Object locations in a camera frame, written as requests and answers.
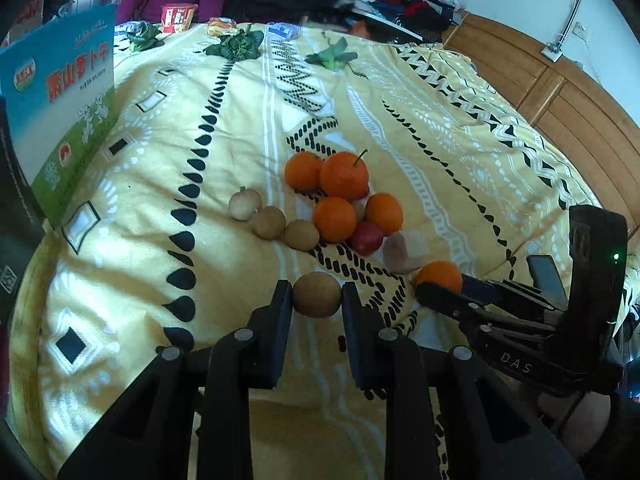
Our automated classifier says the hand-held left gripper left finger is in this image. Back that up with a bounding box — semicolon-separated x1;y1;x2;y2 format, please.
57;280;293;480

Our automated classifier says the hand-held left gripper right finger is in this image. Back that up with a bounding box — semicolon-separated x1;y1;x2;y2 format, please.
341;281;586;480

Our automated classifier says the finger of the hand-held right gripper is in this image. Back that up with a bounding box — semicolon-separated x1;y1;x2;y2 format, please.
460;273;570;325
415;281;503;332

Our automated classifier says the person's right hand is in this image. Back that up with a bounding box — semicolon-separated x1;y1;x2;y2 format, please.
537;392;617;461

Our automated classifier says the red apple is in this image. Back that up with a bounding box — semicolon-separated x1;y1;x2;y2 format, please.
349;221;385;256

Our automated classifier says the large orange with stem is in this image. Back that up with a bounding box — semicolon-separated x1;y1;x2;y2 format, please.
320;149;371;202

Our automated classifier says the wooden headboard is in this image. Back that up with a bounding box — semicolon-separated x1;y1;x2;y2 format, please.
442;12;640;241

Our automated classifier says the yellow printed carton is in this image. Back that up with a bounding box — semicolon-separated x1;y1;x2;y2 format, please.
5;232;57;461

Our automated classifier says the green leafy vegetable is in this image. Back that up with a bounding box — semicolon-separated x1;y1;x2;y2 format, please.
205;30;265;61
125;21;166;52
305;36;360;72

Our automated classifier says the black printed box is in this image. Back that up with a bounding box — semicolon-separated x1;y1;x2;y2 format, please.
0;97;48;326

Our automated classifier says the blue and white packet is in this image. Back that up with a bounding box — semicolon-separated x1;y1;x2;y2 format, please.
267;22;301;41

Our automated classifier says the orange bread packet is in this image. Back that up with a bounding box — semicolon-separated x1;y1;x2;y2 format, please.
207;17;238;37

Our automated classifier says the blue and green printed box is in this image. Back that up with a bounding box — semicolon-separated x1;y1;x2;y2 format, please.
0;2;118;228

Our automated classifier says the red instant noodle cup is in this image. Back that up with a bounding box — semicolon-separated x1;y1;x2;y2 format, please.
161;3;198;34

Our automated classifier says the white wall conduit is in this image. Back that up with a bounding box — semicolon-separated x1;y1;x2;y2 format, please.
550;0;591;48

